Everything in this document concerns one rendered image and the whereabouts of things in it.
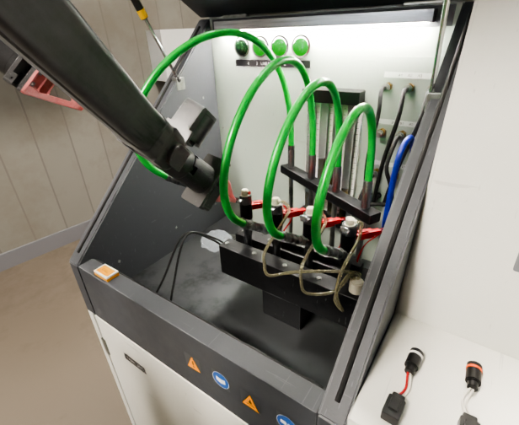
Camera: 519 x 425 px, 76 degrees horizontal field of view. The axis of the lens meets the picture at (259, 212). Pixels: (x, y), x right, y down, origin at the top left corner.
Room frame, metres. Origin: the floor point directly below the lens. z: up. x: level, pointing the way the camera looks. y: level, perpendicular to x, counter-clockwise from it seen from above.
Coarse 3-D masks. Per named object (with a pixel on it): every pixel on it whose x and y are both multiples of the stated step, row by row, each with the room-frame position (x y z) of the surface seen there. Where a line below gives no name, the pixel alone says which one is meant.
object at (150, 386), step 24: (120, 336) 0.58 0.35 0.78; (120, 360) 0.61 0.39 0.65; (144, 360) 0.53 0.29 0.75; (120, 384) 0.64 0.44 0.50; (144, 384) 0.55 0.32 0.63; (168, 384) 0.49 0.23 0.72; (144, 408) 0.58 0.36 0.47; (168, 408) 0.50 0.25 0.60; (192, 408) 0.44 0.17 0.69; (216, 408) 0.40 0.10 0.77
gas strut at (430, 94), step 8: (448, 0) 0.53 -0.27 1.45; (448, 8) 0.54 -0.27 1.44; (440, 24) 0.55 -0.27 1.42; (440, 32) 0.55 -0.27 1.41; (440, 40) 0.55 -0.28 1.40; (440, 48) 0.55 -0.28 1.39; (440, 56) 0.56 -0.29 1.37; (432, 72) 0.57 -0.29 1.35; (432, 80) 0.58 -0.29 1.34; (432, 88) 0.58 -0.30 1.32; (432, 96) 0.58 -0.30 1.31
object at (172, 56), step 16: (208, 32) 0.72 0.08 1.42; (224, 32) 0.73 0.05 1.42; (240, 32) 0.75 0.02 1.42; (176, 48) 0.68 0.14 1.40; (160, 64) 0.66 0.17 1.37; (288, 96) 0.81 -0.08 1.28; (288, 112) 0.82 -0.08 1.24; (288, 144) 0.82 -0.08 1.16; (144, 160) 0.63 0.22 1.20; (160, 176) 0.64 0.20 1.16
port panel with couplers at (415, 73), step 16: (384, 64) 0.78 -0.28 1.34; (400, 64) 0.76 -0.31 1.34; (416, 64) 0.74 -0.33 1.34; (432, 64) 0.72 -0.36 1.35; (384, 80) 0.78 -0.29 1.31; (400, 80) 0.76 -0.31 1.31; (416, 80) 0.74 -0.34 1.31; (384, 96) 0.77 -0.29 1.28; (416, 96) 0.73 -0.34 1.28; (384, 112) 0.77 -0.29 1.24; (416, 112) 0.73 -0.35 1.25; (384, 128) 0.77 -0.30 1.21; (400, 128) 0.75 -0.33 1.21; (384, 144) 0.76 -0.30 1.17; (400, 144) 0.74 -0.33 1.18; (384, 176) 0.76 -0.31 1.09; (400, 176) 0.74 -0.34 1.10
